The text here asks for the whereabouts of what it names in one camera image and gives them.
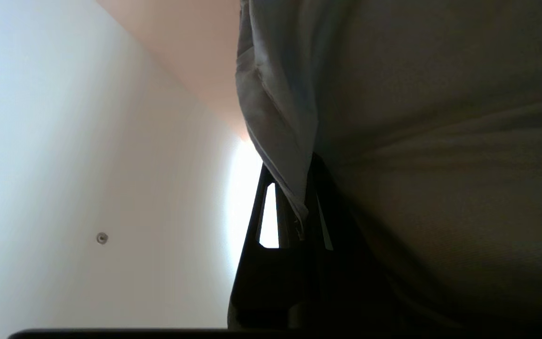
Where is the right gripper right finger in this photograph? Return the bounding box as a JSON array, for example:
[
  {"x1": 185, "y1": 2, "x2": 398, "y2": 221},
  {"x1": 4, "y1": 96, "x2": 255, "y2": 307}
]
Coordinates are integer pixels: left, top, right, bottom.
[{"x1": 302, "y1": 153, "x2": 394, "y2": 330}]

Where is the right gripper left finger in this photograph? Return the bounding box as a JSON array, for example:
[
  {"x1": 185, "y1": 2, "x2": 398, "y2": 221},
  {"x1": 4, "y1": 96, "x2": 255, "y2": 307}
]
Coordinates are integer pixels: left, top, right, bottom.
[{"x1": 228, "y1": 161, "x2": 305, "y2": 329}]

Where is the grey cloth garment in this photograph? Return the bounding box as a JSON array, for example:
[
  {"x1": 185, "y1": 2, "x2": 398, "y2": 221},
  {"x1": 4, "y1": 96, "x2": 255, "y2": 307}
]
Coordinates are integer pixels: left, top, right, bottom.
[{"x1": 235, "y1": 0, "x2": 542, "y2": 330}]

